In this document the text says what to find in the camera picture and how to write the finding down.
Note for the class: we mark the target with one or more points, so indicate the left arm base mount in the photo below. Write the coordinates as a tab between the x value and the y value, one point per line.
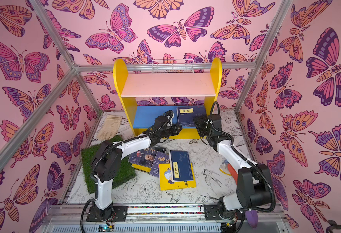
111	213

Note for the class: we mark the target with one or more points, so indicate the small green circuit board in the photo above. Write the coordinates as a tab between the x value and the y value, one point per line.
105	228

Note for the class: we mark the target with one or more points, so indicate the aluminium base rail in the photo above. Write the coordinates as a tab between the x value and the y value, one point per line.
141	218

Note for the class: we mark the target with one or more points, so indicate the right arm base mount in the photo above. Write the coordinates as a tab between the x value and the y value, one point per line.
217	212

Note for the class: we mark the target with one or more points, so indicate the beige cloth glove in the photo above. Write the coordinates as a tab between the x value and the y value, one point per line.
110	127

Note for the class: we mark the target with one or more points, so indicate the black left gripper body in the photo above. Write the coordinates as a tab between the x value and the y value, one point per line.
169	131

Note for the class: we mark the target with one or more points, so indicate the yellow cartoon cover book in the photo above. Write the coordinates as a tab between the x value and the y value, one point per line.
166	183

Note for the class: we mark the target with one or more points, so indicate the aluminium frame post right rear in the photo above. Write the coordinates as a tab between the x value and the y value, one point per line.
270	36

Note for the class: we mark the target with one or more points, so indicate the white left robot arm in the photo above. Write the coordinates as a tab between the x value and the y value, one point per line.
108	158

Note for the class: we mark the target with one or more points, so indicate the yellow wooden bookshelf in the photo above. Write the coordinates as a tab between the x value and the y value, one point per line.
172	83

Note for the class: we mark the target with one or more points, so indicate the purple bulb object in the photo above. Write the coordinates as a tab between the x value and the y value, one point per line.
252	218

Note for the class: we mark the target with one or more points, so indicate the purple cover book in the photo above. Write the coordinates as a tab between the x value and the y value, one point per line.
160	158

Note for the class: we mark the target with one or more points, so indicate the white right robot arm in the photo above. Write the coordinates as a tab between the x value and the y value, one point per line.
254	188

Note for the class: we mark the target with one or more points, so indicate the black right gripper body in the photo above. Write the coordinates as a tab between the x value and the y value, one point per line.
202	125

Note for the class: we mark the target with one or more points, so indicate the dark portrait cover book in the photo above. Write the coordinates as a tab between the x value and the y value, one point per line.
143	159

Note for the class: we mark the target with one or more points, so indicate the navy book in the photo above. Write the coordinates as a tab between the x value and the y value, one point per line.
186	114
180	166

